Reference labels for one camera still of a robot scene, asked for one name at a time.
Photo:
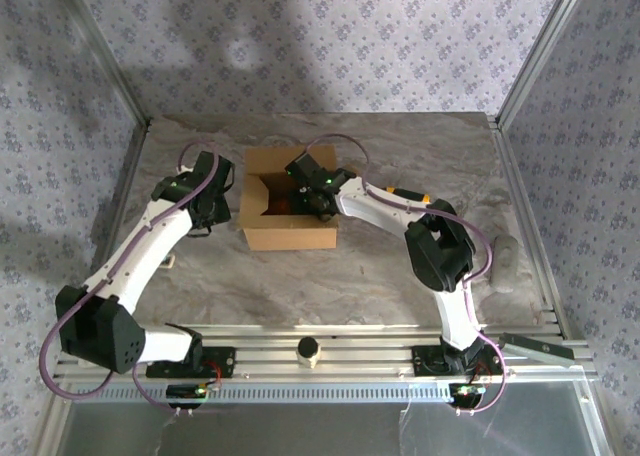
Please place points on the brown cardboard express box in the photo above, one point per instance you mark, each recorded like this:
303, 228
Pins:
290, 236

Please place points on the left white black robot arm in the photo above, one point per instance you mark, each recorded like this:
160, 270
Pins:
145, 256

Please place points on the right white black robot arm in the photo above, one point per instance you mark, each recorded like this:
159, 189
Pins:
375, 211

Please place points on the small white object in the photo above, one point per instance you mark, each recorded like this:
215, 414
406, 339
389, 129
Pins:
168, 262

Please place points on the black knob on white base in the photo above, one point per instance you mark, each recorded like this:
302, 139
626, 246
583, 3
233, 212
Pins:
307, 348

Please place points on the left small circuit board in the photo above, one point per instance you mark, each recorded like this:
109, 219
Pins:
187, 391

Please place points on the small circuit board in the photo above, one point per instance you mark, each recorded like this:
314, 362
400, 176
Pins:
187, 391
465, 392

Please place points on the shiny metal sheet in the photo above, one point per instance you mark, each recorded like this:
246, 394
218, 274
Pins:
325, 431

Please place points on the right small circuit board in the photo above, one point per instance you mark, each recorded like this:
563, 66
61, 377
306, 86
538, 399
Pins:
465, 392

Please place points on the grey metal bar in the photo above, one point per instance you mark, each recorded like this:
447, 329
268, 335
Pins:
542, 350

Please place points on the left aluminium side rail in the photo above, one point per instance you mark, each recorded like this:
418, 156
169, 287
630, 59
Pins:
125, 186

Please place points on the aluminium side rail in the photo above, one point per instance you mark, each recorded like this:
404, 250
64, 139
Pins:
125, 186
520, 186

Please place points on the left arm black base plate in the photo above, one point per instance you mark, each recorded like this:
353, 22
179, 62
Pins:
220, 361

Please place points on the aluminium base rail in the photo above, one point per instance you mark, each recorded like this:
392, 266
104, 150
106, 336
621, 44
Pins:
360, 356

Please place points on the left aluminium frame post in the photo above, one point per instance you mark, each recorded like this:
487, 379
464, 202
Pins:
107, 56

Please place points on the aluminium frame post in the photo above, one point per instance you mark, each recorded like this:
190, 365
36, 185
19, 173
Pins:
107, 56
542, 51

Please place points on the right aluminium side rail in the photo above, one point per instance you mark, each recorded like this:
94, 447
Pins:
520, 186

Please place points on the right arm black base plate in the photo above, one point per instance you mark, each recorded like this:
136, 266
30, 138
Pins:
425, 366

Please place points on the right aluminium frame post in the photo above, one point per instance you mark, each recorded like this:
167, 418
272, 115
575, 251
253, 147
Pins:
542, 51

